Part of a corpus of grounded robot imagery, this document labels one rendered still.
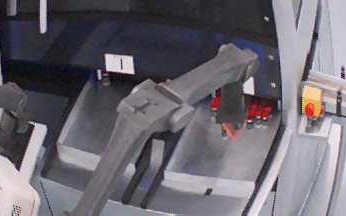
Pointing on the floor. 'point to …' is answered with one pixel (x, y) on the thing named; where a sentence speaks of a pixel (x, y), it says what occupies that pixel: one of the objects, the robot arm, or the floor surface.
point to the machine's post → (290, 75)
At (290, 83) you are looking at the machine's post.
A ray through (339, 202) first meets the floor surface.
